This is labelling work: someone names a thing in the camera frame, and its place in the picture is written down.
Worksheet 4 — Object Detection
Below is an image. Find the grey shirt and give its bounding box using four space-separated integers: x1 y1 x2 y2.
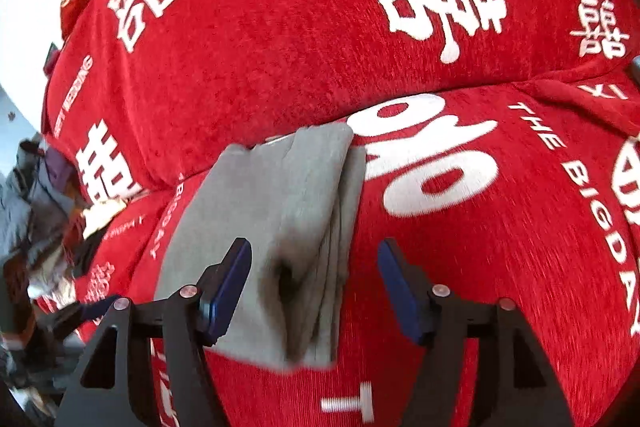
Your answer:
152 122 368 370

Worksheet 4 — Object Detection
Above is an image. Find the red wedding-print sofa cover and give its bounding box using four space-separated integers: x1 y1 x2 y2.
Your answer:
40 0 640 427

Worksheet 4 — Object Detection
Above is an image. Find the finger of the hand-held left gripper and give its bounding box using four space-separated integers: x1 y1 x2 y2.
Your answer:
35 294 123 348

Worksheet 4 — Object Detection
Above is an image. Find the pile of mixed clothes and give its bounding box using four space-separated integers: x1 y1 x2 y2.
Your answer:
0 137 88 427

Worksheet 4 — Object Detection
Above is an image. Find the cream cloth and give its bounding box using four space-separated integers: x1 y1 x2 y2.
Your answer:
82 197 128 238

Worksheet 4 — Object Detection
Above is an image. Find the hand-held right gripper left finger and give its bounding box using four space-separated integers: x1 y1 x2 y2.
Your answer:
57 238 252 427

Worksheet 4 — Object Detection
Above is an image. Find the black cloth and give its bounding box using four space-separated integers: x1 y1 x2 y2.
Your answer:
72 227 118 280

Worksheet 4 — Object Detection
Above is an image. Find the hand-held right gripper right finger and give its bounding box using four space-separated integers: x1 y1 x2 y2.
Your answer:
378 238 573 427

